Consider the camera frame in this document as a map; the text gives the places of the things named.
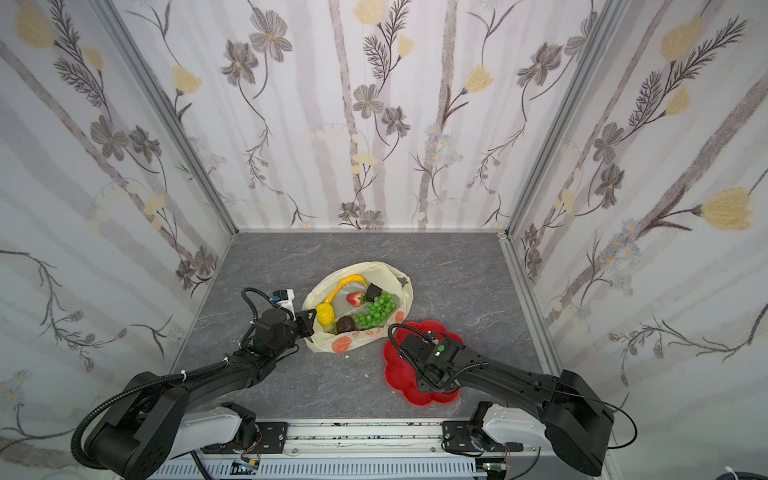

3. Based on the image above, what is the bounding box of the red flower-shaped plastic bowl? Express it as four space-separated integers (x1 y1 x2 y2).
382 320 463 407

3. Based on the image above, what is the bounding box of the yellow fake lemon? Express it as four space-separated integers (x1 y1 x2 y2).
315 302 335 328

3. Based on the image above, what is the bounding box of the dark brown fake fruit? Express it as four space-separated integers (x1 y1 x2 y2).
336 316 358 334

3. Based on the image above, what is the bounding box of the fake red strawberry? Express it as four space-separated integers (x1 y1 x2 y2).
346 291 367 308

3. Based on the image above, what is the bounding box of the small black fake fruit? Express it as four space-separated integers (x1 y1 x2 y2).
365 283 383 302

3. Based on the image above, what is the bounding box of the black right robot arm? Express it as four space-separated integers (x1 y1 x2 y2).
388 325 624 476

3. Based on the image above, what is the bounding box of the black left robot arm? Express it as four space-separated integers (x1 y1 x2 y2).
70 287 318 479

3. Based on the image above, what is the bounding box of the green fake grape bunch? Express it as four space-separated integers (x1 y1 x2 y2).
352 291 396 330

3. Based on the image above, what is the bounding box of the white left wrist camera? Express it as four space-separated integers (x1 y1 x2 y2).
272 289 295 313

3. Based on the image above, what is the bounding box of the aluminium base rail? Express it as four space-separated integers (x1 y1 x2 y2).
153 418 584 479

